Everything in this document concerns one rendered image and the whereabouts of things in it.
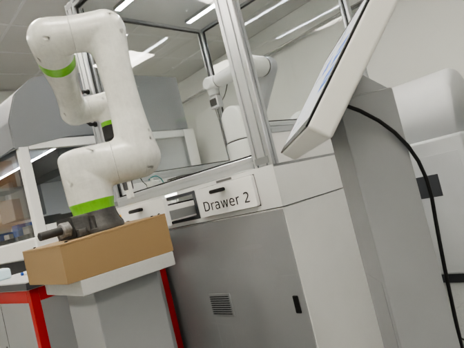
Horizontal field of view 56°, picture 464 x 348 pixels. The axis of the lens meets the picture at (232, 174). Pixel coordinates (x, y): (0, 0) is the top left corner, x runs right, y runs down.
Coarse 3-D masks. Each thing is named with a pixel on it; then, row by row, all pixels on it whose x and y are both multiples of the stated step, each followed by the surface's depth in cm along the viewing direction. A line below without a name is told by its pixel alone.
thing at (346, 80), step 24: (384, 0) 75; (360, 24) 75; (384, 24) 75; (360, 48) 75; (336, 72) 75; (360, 72) 75; (336, 96) 75; (312, 120) 75; (336, 120) 75; (288, 144) 105; (312, 144) 88
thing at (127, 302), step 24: (144, 264) 120; (168, 264) 125; (48, 288) 127; (72, 288) 113; (96, 288) 111; (120, 288) 119; (144, 288) 123; (72, 312) 127; (96, 312) 114; (120, 312) 118; (144, 312) 122; (96, 336) 116; (120, 336) 116; (144, 336) 121; (168, 336) 125
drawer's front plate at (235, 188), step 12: (240, 180) 154; (252, 180) 151; (204, 192) 166; (228, 192) 158; (240, 192) 154; (252, 192) 151; (204, 204) 167; (228, 204) 159; (240, 204) 155; (252, 204) 152; (204, 216) 168
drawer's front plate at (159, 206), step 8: (152, 200) 165; (160, 200) 162; (128, 208) 176; (136, 208) 173; (144, 208) 169; (152, 208) 166; (160, 208) 162; (128, 216) 177; (136, 216) 173; (144, 216) 170; (168, 216) 161; (168, 224) 161
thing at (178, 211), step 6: (174, 204) 167; (180, 204) 169; (186, 204) 171; (192, 204) 173; (174, 210) 166; (180, 210) 168; (186, 210) 170; (192, 210) 172; (174, 216) 165; (180, 216) 167; (186, 216) 170
